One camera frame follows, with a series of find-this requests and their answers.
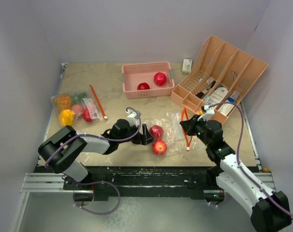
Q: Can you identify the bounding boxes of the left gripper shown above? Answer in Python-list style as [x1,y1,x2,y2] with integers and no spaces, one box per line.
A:
[117,122,155,145]

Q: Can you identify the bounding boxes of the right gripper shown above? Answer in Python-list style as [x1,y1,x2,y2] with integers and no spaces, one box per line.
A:
[180,115,211,147]

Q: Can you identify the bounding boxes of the fake red apple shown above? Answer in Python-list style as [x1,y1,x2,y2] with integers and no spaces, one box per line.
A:
[153,72,167,87]
[152,140,167,156]
[137,83,150,90]
[149,125,164,140]

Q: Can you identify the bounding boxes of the clear zip bag red apples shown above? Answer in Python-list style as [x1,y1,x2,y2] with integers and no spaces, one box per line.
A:
[145,108,192,157]

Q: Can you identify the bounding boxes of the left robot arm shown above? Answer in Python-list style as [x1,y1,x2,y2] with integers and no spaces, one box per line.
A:
[38,119,155,189]

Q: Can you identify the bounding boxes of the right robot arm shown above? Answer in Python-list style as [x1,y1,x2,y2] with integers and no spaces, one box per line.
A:
[180,115,292,232]

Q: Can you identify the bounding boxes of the clear zip bag mixed fruit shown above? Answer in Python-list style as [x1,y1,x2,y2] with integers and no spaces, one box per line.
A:
[51,86,108,125]

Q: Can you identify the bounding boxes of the fake yellow pepper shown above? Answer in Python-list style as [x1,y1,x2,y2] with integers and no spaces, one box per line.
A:
[58,109,75,126]

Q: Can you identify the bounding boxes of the fake pineapple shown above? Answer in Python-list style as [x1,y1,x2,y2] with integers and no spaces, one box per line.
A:
[53,94,72,112]

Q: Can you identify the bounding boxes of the small white box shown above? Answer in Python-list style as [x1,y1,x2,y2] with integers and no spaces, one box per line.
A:
[182,59,192,74]

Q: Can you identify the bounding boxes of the orange desk file organizer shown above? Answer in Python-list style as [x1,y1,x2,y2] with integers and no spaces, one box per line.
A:
[170,35,268,114]

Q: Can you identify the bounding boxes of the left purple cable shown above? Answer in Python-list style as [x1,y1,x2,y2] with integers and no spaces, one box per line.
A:
[43,107,142,215]

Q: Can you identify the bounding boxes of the purple cable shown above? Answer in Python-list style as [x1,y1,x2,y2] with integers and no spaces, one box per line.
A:
[43,107,142,215]
[208,101,293,222]

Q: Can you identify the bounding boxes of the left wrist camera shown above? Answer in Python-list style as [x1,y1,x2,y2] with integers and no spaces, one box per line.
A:
[126,107,141,127]

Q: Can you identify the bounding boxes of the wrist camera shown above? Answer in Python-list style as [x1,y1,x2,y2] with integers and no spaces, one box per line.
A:
[198,105,215,121]
[126,107,141,127]

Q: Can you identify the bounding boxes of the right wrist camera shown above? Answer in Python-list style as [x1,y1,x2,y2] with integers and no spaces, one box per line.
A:
[198,105,215,121]

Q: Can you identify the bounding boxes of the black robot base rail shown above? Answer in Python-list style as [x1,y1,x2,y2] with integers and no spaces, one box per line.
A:
[61,165,236,201]

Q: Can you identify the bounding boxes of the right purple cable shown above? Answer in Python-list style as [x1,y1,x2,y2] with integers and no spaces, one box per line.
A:
[208,101,293,222]

